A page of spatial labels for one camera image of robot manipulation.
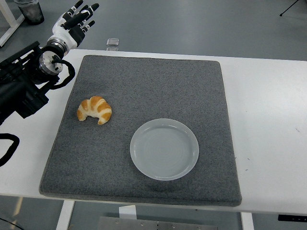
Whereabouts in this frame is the thin black floor cable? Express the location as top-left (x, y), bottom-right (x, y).
top-left (0, 217), bottom-right (23, 230)

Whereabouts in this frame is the white bracket under table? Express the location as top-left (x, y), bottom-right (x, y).
top-left (118, 205), bottom-right (137, 220)

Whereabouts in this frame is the black tripod leg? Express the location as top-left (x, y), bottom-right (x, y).
top-left (279, 0), bottom-right (307, 17)

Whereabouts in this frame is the pale grey round plate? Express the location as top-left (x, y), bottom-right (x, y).
top-left (130, 118), bottom-right (200, 182)

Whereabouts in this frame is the black table control panel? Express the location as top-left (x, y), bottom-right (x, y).
top-left (278, 214), bottom-right (307, 222)

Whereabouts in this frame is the grey metal plate with screws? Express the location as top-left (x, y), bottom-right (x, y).
top-left (98, 216), bottom-right (219, 230)

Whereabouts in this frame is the white table leg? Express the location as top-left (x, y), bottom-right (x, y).
top-left (56, 200), bottom-right (75, 230)
top-left (240, 212), bottom-right (255, 230)

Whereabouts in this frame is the grey speckled square mat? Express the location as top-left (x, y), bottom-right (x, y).
top-left (38, 55), bottom-right (242, 207)

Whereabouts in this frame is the dark translucent plastic cup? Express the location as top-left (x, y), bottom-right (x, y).
top-left (13, 0), bottom-right (45, 26)

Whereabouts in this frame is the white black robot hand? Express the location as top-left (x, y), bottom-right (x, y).
top-left (49, 0), bottom-right (100, 48)

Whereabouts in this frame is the golden croissant bread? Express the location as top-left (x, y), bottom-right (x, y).
top-left (77, 95), bottom-right (112, 126)

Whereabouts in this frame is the white metal furniture frame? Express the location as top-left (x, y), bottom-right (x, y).
top-left (0, 0), bottom-right (25, 47)

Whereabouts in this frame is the thick black cable loop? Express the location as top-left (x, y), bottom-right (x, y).
top-left (0, 133), bottom-right (20, 168)

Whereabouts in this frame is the small clear floor box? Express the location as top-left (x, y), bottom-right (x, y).
top-left (106, 38), bottom-right (120, 51)

